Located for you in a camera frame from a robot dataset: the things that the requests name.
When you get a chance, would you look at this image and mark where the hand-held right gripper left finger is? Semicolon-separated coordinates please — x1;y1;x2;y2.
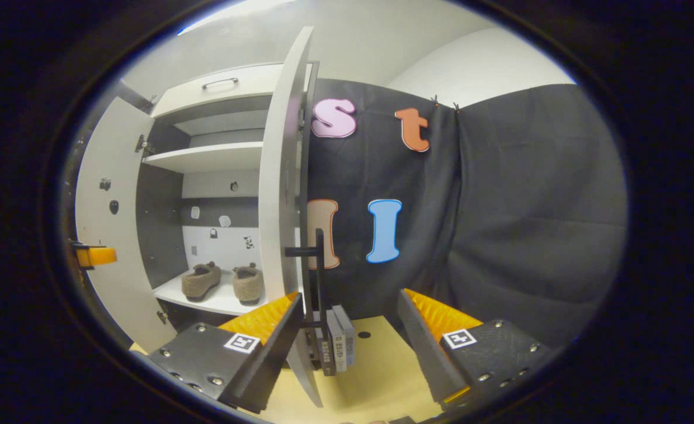
147;291;305;415

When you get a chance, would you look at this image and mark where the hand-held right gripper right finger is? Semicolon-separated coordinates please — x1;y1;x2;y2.
397;287;552;407

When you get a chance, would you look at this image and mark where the brown fuzzy shoe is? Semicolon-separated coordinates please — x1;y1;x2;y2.
181;261;223;302
232;263;264;305

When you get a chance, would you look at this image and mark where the white shoe cabinet door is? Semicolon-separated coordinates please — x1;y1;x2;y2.
257;25;324;408
75;96;178;354

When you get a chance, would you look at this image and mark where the white shoe cabinet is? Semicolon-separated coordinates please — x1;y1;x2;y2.
135;62;321;330

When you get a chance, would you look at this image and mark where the white cabinet drawer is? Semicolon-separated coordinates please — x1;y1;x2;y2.
150;63;285;118

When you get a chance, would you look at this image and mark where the dark flat box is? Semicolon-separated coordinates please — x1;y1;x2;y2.
314;327;336;376

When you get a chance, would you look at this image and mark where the blue flat box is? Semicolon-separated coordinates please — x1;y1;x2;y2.
332;305;356;367

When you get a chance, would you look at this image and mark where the black backdrop cloth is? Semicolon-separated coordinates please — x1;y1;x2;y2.
306;78;629;348

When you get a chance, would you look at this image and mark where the black door handle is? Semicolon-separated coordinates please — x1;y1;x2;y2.
284;228;327;330

